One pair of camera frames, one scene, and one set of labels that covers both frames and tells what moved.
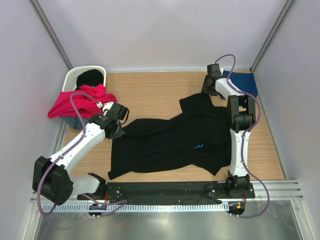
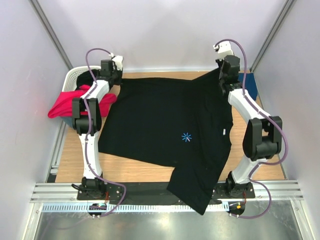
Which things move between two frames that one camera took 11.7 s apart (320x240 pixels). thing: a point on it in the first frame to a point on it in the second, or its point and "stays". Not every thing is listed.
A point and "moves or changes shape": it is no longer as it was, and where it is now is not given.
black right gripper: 205,89 to 220,62
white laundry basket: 71,80 stays
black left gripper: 118,134 to 120,74
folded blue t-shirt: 245,81 stays
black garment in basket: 91,77 stays
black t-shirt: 198,135 moves or changes shape
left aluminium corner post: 44,19 stays
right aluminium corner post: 285,10 stays
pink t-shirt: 61,107 stays
